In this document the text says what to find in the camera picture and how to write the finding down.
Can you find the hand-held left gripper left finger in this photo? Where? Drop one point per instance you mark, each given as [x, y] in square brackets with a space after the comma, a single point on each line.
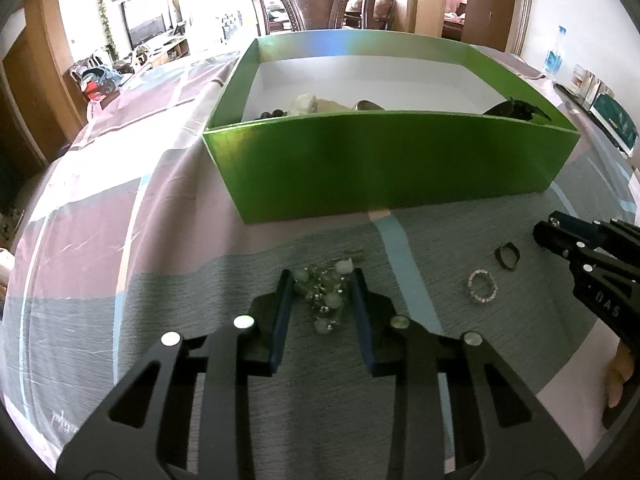
[280, 320]

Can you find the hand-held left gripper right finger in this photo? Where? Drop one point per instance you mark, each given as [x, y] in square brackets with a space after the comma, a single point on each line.
[361, 320]

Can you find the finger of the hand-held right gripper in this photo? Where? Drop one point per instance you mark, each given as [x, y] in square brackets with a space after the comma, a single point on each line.
[560, 235]
[625, 235]

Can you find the green bead jewelry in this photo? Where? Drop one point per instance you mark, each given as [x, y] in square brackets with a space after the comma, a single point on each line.
[330, 300]

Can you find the green cardboard box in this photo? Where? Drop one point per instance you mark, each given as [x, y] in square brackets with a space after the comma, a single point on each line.
[375, 170]

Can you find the person's right hand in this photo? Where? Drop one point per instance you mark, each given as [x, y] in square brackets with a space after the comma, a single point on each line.
[617, 375]

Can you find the green white book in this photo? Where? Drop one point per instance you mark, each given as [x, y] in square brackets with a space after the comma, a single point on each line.
[615, 120]

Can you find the black flat board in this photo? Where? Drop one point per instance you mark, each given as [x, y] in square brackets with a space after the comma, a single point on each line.
[570, 97]

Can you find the small card boxes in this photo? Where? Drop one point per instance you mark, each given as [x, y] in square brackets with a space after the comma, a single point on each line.
[584, 80]

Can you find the clear water bottle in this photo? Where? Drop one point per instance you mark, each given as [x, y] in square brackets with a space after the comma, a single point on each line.
[555, 57]

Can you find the wooden television cabinet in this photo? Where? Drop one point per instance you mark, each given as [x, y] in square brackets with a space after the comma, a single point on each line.
[165, 50]

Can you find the wooden sofa with cushions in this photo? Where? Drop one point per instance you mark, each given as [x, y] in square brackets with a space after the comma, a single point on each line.
[372, 7]

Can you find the pile of clothes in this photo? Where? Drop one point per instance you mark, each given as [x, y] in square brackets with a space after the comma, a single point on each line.
[97, 85]

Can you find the flat screen television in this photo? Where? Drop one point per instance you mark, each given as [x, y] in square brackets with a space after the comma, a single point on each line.
[144, 22]

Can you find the green ivy garland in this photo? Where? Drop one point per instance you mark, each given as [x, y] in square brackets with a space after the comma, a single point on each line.
[104, 10]

